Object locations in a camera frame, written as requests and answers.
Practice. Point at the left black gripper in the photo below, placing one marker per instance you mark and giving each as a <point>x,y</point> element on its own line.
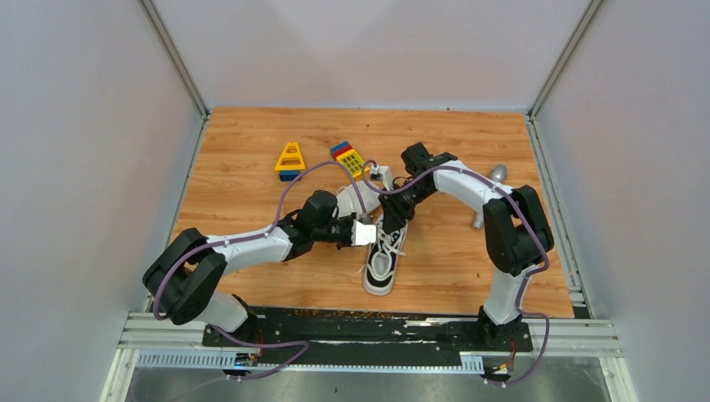
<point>349,219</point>

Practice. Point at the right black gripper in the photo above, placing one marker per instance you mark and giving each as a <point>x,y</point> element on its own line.
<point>394,213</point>

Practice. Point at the white shoelace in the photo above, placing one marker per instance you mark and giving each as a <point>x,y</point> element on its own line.
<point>383,254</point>

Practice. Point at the black white sneaker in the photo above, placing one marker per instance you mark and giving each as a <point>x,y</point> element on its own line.
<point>379,288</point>

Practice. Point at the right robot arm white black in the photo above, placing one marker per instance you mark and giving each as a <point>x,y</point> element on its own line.
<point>517,233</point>

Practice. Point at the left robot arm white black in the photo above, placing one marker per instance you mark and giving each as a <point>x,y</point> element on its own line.
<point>183,279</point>

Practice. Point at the white shoe upside down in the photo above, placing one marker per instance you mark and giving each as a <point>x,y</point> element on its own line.
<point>356,199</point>

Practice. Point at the yellow triangle toy block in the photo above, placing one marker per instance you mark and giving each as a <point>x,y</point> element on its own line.
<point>291,163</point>

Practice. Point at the colourful toy block stack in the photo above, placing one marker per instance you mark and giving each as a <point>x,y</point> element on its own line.
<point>345,154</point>

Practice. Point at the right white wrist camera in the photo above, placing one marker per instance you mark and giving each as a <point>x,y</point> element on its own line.
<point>383,175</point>

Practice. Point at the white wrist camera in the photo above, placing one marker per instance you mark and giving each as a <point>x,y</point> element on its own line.
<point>363,233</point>
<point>383,175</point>

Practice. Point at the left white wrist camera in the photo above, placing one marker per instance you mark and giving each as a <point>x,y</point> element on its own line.
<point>363,233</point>

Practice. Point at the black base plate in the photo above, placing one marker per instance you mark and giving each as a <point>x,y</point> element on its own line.
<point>338,337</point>

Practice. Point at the aluminium frame rail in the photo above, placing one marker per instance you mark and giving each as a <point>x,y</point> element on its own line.
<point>142,329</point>

